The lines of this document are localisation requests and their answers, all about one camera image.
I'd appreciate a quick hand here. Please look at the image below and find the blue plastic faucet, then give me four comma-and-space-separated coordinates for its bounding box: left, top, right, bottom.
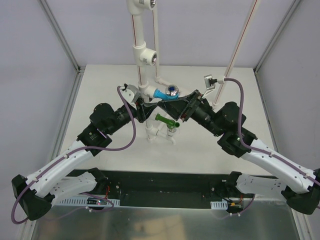
153, 84, 180, 101

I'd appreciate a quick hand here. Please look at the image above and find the white pipe assembly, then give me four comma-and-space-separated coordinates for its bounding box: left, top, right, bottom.
126, 0, 260, 142

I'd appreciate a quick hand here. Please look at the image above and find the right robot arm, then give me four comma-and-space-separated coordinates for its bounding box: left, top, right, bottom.
157, 90, 320, 215

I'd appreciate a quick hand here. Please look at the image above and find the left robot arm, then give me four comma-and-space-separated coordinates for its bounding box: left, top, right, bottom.
11, 99, 157, 225

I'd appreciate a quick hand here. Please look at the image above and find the green plastic faucet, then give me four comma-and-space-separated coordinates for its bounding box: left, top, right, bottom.
155, 113, 180, 129

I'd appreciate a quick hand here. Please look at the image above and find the white plastic faucet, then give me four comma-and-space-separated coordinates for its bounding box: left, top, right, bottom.
156, 128, 177, 145

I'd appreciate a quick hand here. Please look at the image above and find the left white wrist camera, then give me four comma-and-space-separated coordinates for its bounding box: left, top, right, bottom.
120, 84, 141, 105

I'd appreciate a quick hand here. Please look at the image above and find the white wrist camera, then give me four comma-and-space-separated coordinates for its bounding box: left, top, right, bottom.
120, 84, 141, 105
203, 74, 226, 97

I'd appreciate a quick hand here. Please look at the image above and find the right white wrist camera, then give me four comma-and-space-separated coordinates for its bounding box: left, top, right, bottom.
203, 74, 226, 97

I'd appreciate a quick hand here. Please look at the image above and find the left aluminium frame post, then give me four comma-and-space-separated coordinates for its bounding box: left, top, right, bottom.
37, 0, 85, 74

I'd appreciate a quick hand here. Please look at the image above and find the aluminium frame post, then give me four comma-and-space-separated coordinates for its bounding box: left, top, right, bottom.
253, 0, 303, 76
37, 0, 85, 74

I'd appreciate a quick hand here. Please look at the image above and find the front aluminium rail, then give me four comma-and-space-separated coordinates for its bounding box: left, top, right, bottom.
31, 175, 302, 201

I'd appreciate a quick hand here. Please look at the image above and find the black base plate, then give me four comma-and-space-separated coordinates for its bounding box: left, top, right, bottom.
76, 168, 255, 208

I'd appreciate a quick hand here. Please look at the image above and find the right white cable duct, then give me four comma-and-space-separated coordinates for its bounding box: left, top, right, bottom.
210, 200, 228, 211

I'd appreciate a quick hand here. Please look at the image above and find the white cable duct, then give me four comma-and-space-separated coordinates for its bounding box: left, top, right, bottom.
55, 196, 120, 208
210, 200, 228, 211

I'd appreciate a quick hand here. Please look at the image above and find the left white cable duct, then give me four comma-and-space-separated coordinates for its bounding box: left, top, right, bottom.
55, 196, 120, 208

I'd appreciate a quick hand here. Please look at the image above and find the right aluminium frame post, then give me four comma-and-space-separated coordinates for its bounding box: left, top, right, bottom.
253, 0, 303, 76

